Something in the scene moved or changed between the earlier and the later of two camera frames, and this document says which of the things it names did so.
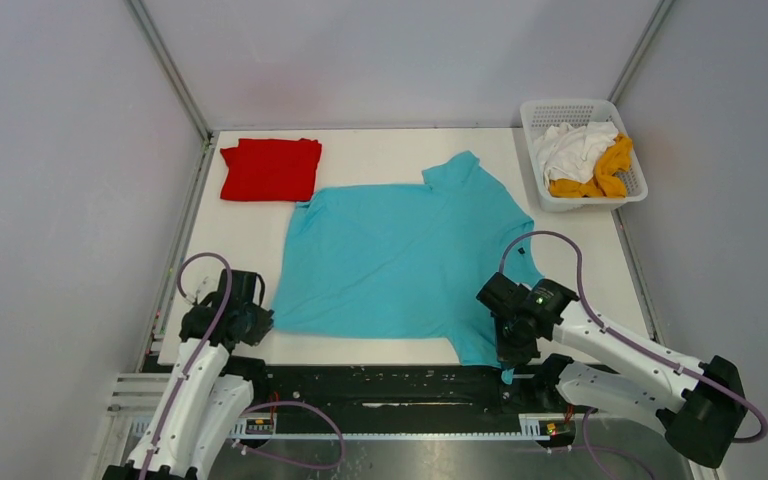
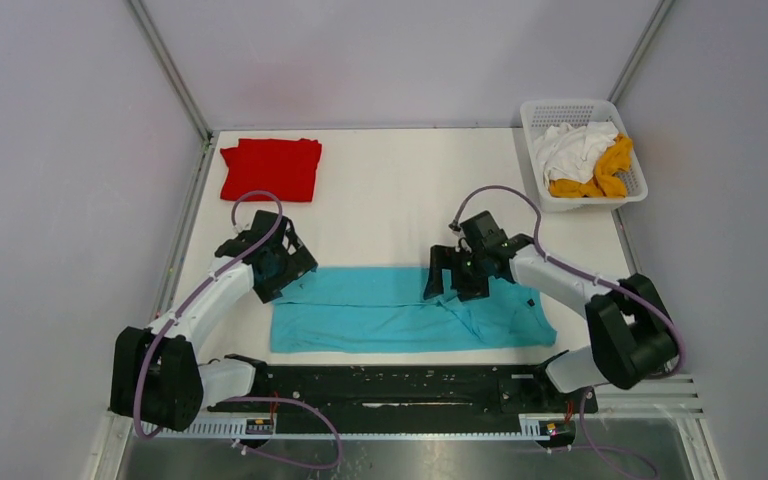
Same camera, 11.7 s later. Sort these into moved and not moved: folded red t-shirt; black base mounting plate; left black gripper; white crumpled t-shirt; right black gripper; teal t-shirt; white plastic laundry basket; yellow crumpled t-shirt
Moved: teal t-shirt; right black gripper; left black gripper
Not moved: white plastic laundry basket; black base mounting plate; yellow crumpled t-shirt; folded red t-shirt; white crumpled t-shirt
